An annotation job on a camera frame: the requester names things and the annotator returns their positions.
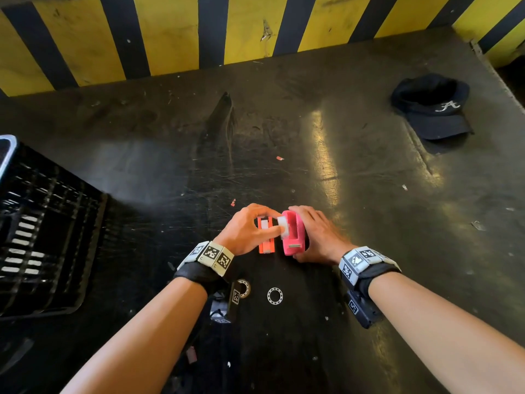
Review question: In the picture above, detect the marker wristband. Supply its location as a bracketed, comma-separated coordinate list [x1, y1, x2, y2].
[173, 240, 235, 296]
[339, 246, 402, 300]

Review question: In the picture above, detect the person's right hand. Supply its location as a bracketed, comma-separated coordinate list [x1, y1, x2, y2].
[288, 205, 358, 266]

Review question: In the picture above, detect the pink plastic bracket part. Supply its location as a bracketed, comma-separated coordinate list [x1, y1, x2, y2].
[281, 210, 307, 257]

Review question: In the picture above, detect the right marker wristband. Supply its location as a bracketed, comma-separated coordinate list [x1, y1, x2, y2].
[339, 246, 402, 300]

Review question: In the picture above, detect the black plastic crate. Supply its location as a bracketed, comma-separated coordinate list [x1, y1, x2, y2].
[0, 134, 108, 321]

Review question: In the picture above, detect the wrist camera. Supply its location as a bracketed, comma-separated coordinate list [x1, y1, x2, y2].
[209, 281, 243, 325]
[343, 289, 384, 329]

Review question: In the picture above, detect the black baseball cap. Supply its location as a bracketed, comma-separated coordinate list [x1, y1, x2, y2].
[390, 73, 475, 141]

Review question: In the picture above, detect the orange plastic bracket part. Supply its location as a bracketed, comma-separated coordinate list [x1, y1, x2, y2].
[257, 216, 277, 255]

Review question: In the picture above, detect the person's left hand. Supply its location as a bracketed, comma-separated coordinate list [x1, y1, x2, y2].
[213, 203, 288, 257]

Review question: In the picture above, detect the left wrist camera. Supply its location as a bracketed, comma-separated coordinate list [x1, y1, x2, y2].
[209, 281, 243, 325]

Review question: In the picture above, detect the left marker wristband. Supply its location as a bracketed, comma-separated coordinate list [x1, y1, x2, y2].
[173, 240, 235, 296]

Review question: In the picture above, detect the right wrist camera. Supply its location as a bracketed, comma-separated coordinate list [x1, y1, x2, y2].
[343, 289, 384, 329]

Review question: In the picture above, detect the person's right forearm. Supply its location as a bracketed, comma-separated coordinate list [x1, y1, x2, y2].
[367, 271, 525, 394]

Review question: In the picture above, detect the yellow black striped barrier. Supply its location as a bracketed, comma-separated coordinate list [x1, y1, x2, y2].
[0, 0, 525, 97]

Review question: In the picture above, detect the person's left forearm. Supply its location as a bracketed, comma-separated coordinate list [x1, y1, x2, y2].
[60, 276, 208, 394]

